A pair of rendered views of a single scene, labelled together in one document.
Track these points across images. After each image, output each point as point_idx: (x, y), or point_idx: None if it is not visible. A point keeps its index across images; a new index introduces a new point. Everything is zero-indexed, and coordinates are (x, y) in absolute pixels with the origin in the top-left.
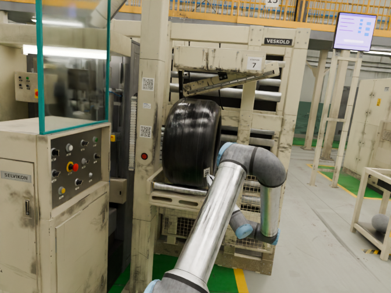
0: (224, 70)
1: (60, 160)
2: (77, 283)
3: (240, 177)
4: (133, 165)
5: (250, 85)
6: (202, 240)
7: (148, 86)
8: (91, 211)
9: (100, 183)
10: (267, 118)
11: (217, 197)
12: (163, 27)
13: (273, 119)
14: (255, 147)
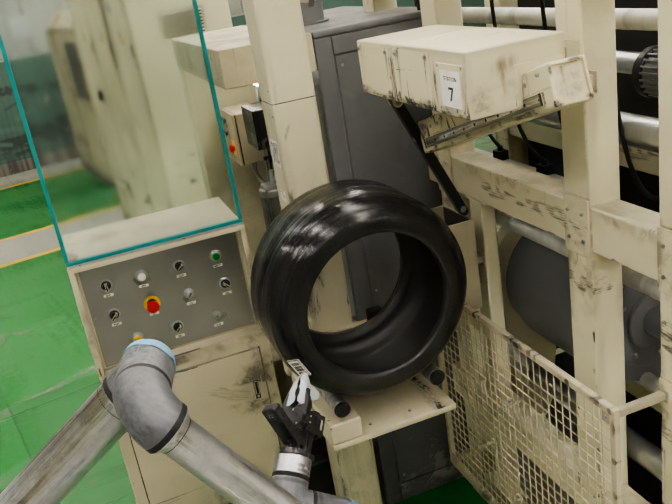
0: (417, 104)
1: (124, 295)
2: (194, 480)
3: (98, 411)
4: None
5: (573, 117)
6: (13, 482)
7: (276, 158)
8: (208, 377)
9: (245, 331)
10: (623, 229)
11: (57, 432)
12: (274, 31)
13: (637, 236)
14: (129, 366)
